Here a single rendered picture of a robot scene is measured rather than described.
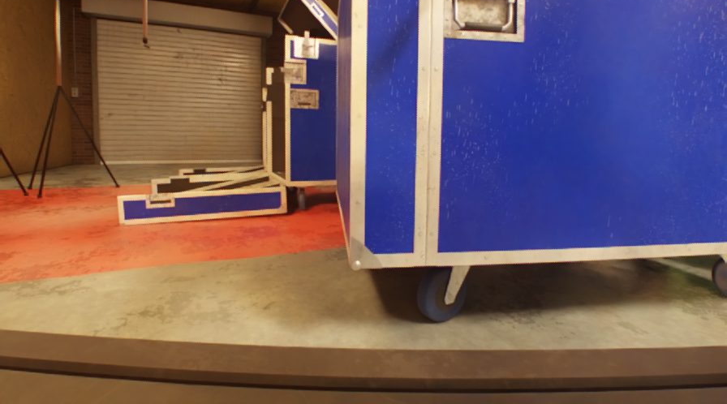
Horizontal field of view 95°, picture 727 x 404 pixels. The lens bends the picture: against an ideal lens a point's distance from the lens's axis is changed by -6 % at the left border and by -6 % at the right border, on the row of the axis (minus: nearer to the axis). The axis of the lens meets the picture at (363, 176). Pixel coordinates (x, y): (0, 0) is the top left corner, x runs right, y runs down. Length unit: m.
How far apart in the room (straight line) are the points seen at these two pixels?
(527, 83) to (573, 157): 0.17
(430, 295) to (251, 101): 7.39
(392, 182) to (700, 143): 0.66
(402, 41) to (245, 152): 7.33
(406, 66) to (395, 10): 0.10
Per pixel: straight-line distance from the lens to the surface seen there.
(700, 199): 1.02
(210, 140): 7.85
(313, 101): 2.00
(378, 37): 0.67
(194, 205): 1.96
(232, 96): 7.94
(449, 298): 0.84
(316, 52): 2.05
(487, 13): 0.76
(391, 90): 0.66
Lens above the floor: 0.39
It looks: 5 degrees down
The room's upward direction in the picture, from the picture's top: 1 degrees clockwise
